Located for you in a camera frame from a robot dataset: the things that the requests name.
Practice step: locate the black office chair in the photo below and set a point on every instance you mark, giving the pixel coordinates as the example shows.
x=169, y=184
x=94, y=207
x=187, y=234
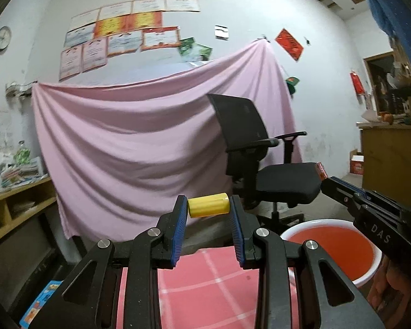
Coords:
x=284, y=181

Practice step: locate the wooden cabinet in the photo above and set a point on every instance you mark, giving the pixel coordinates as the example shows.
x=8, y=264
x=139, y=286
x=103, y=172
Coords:
x=387, y=157

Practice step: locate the white wall paper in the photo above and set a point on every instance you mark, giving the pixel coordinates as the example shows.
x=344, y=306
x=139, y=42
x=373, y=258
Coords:
x=222, y=32

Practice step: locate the pink hanging sheet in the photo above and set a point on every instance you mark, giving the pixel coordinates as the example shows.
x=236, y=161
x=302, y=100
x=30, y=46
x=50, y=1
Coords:
x=123, y=137

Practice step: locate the green cap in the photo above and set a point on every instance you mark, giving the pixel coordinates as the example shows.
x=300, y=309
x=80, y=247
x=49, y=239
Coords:
x=292, y=85

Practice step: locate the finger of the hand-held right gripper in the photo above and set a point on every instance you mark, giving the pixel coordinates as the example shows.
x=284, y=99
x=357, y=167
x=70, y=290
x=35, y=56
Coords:
x=339, y=190

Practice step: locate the red diamond wall paper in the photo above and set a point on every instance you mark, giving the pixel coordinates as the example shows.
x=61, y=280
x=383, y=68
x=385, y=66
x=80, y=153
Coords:
x=289, y=44

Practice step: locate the red bin with white rim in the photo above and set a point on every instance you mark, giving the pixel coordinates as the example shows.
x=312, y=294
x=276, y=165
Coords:
x=328, y=246

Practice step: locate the yellow cylinder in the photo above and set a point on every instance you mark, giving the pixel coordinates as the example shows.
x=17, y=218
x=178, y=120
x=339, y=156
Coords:
x=209, y=205

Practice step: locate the green patterned bottle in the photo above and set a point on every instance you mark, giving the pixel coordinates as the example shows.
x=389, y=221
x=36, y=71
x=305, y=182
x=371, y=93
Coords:
x=21, y=154

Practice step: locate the blue hanging cloth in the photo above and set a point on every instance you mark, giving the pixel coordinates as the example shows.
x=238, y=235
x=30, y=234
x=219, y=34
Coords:
x=390, y=10

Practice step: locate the small red and white box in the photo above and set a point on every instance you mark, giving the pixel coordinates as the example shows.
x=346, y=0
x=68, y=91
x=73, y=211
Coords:
x=321, y=170

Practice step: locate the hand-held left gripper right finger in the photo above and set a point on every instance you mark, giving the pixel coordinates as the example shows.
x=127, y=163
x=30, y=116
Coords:
x=238, y=229

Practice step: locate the red and white cardboard box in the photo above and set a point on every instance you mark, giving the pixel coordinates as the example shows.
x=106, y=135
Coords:
x=357, y=164

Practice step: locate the stack of papers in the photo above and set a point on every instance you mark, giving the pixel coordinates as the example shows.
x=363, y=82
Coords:
x=20, y=173

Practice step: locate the red hanging wall charm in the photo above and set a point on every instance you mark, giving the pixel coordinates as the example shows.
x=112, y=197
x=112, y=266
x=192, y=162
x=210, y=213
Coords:
x=357, y=82

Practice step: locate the blue printed packet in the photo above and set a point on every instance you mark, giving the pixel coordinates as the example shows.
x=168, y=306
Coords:
x=42, y=301

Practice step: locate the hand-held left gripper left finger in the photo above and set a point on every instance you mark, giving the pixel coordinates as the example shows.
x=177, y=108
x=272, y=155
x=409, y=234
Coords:
x=179, y=226

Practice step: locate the person's right hand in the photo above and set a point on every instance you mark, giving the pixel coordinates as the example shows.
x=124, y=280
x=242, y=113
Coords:
x=394, y=288

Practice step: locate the green wall poster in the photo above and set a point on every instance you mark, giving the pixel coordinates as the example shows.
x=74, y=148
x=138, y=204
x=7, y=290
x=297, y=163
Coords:
x=195, y=49

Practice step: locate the group of wall certificates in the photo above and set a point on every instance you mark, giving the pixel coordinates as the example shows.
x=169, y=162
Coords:
x=123, y=31

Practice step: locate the wooden shelf unit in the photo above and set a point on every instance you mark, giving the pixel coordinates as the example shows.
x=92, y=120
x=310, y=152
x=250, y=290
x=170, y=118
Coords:
x=20, y=192

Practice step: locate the round wall clock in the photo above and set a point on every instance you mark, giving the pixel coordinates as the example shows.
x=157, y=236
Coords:
x=2, y=38

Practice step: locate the pink checked tablecloth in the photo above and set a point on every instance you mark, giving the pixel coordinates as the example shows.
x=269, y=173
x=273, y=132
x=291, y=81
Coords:
x=205, y=291

